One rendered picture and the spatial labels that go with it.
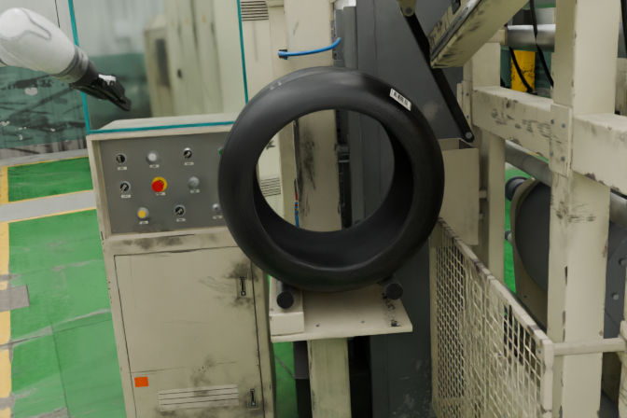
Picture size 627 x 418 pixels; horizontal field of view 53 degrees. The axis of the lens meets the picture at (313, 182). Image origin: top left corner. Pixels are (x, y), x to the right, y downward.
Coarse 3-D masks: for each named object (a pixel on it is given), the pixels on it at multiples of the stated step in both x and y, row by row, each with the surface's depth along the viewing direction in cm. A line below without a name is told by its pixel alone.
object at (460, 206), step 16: (448, 144) 205; (464, 144) 199; (448, 160) 186; (464, 160) 187; (448, 176) 188; (464, 176) 188; (448, 192) 189; (464, 192) 189; (448, 208) 190; (464, 208) 190; (448, 224) 191; (464, 224) 191; (432, 240) 192; (464, 240) 192
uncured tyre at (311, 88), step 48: (288, 96) 150; (336, 96) 150; (384, 96) 152; (240, 144) 152; (432, 144) 156; (240, 192) 154; (432, 192) 157; (240, 240) 159; (288, 240) 186; (336, 240) 187; (384, 240) 184; (336, 288) 163
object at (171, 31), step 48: (96, 0) 205; (144, 0) 206; (192, 0) 206; (240, 0) 208; (96, 48) 208; (144, 48) 209; (192, 48) 210; (240, 48) 211; (144, 96) 213; (192, 96) 214; (240, 96) 214
